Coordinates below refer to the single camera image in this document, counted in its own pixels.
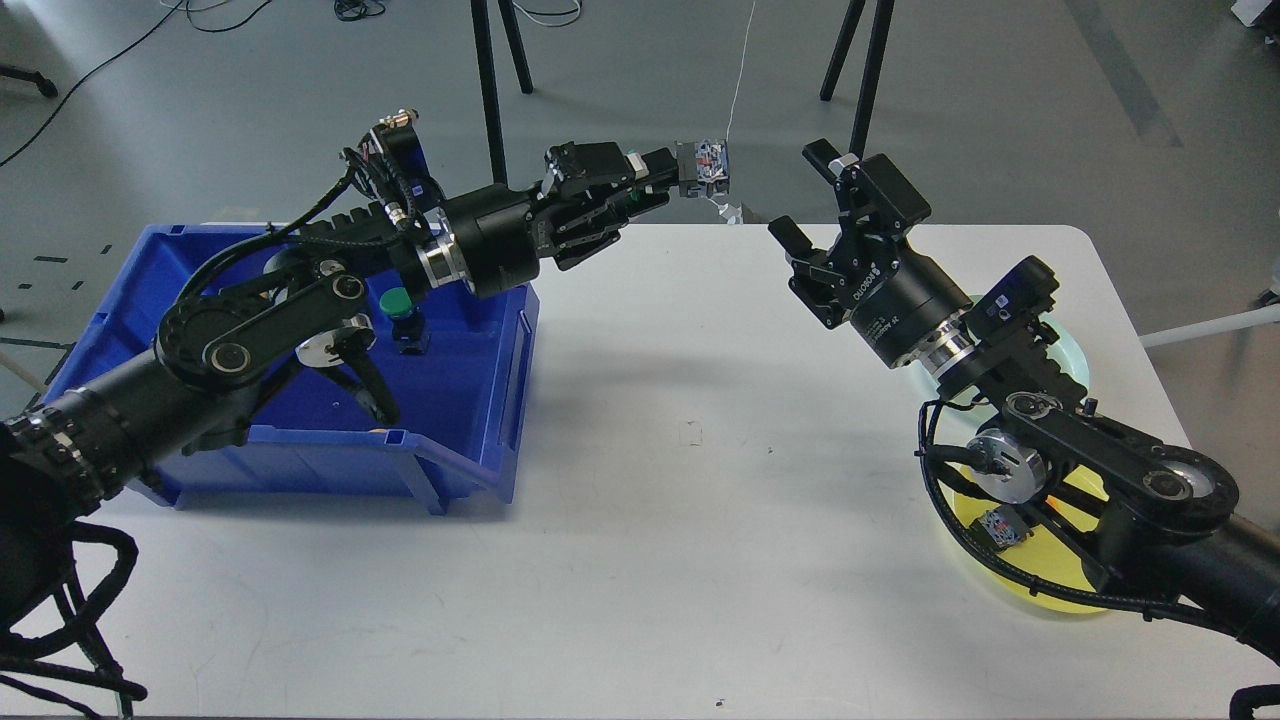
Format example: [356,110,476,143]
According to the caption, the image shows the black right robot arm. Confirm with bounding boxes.
[768,138,1279,661]

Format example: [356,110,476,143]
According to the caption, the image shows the black tripod left legs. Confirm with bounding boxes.
[468,0,534,184]

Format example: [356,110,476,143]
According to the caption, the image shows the black floor cable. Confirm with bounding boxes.
[0,0,276,169]

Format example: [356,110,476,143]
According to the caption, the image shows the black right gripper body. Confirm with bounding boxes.
[828,234,972,368]

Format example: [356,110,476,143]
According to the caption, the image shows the pale green plate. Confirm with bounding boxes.
[899,283,1091,407]

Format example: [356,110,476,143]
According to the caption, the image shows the yellow plate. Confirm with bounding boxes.
[947,462,1132,614]

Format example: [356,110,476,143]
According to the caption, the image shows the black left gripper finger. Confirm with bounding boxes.
[541,142,678,197]
[559,190,671,266]

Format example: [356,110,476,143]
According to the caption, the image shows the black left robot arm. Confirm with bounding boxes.
[3,109,728,717]

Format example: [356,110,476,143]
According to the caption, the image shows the black tripod legs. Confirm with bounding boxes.
[468,0,534,184]
[820,0,899,161]

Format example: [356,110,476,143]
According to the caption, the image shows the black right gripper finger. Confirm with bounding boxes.
[767,215,858,329]
[803,140,932,261]

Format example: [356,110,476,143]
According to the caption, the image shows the black tripod right legs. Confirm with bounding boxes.
[820,0,899,161]

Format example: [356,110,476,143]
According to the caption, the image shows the white cable with plug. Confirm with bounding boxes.
[710,0,759,225]

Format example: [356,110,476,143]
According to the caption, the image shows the blue plastic bin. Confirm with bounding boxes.
[46,224,538,515]

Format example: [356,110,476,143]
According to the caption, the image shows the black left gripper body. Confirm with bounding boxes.
[442,184,618,299]

